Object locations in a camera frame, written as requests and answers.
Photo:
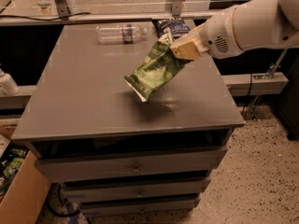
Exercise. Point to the middle grey drawer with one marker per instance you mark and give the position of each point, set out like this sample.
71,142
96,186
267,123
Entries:
138,189

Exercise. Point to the clear plastic water bottle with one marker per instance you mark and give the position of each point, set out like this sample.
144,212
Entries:
114,34

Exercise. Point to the white pipe at left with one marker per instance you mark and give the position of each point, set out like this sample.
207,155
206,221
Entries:
8,84

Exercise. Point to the green jalapeno chip bag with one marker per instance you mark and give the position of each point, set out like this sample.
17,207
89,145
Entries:
158,68

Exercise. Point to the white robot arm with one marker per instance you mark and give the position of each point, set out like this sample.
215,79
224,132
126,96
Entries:
257,24

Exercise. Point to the grey drawer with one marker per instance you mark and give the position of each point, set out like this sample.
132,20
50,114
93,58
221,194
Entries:
138,189
98,167
139,206

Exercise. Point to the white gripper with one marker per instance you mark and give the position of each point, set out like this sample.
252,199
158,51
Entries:
219,36

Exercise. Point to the cardboard box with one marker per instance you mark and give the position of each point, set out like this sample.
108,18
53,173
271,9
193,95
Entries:
25,196

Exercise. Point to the bottom grey drawer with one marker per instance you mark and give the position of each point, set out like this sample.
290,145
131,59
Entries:
139,206

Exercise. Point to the metal frame rail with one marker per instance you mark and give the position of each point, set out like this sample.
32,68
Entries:
53,12

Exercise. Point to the dark blue chip bag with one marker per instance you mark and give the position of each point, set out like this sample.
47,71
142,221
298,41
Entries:
176,26

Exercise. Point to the top grey drawer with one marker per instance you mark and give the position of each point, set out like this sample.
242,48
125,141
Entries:
98,167

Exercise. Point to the grey drawer cabinet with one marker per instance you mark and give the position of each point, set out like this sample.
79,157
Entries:
82,106

